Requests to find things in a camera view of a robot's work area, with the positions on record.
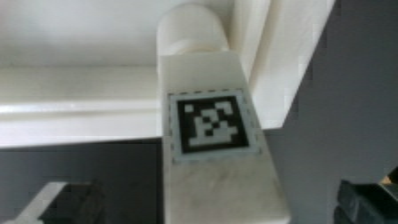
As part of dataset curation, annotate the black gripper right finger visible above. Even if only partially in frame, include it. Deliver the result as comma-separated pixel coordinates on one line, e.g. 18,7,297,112
334,180,398,224

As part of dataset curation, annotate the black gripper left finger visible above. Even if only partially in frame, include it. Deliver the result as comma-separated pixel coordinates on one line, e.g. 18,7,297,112
11,180,105,224

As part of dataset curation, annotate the white table leg with tag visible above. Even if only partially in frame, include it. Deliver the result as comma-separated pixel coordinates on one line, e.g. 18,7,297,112
157,3,292,224

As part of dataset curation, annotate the white square table top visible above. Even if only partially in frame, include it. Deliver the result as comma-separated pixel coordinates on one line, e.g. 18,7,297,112
0,0,338,148

